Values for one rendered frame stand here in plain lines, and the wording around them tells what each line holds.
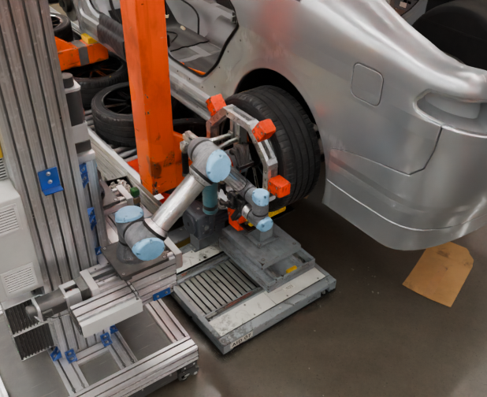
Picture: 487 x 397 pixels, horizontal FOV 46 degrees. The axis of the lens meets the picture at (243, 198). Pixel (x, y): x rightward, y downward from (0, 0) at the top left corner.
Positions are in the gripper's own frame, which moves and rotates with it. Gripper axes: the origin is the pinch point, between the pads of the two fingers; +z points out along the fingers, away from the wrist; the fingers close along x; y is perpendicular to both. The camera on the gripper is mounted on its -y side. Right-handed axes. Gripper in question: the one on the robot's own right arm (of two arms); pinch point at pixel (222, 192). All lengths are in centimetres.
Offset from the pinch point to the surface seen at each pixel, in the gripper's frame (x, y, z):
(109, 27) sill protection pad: -44, 12, 209
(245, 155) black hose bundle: -12.5, 18.1, -1.9
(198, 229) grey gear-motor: -7, -51, 35
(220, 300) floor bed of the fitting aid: 1, -77, 1
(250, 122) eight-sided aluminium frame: -22.5, 28.9, 7.0
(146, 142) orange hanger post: 10, 4, 58
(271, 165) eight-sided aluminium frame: -22.5, 13.1, -9.9
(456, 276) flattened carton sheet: -131, -82, -65
